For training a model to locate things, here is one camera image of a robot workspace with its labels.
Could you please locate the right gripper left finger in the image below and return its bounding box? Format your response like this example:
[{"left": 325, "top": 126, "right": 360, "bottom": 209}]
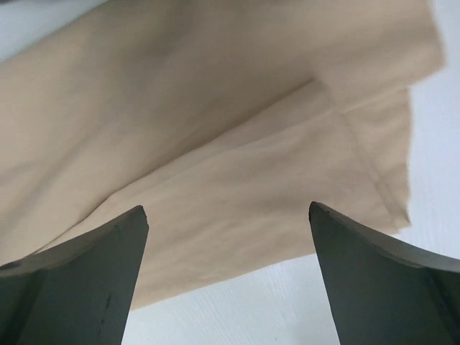
[{"left": 1, "top": 206, "right": 149, "bottom": 345}]

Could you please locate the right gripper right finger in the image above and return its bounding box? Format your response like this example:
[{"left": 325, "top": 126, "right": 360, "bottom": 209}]
[{"left": 309, "top": 202, "right": 459, "bottom": 344}]

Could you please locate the beige t shirt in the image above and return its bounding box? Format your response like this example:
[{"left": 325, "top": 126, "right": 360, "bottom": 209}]
[{"left": 1, "top": 1, "right": 444, "bottom": 308}]

